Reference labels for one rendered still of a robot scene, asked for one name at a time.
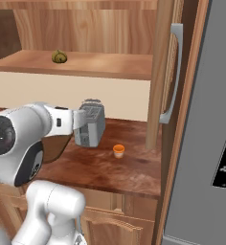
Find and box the small orange-lidded jam jar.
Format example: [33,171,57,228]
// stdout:
[112,144,126,160]

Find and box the dark brown cutting board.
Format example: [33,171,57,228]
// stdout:
[42,133,72,165]

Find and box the olive-brown bread loaf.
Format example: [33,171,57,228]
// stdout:
[51,49,69,64]

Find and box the wooden wall cabinet door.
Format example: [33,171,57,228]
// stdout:
[145,0,185,151]

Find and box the grey cabinet door handle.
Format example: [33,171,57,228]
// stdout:
[158,22,184,125]

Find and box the wooden wall cabinet with shelf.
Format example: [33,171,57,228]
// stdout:
[0,0,159,81]

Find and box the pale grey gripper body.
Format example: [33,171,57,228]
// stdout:
[72,108,89,132]

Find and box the grey fridge with black display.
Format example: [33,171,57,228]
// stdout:
[162,0,226,245]

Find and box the grey toaster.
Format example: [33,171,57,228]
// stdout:
[74,98,106,148]

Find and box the tall wooden side panel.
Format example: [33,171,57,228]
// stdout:
[151,0,212,245]

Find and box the wooden base cabinet door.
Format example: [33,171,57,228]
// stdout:
[0,181,29,241]
[79,206,145,245]

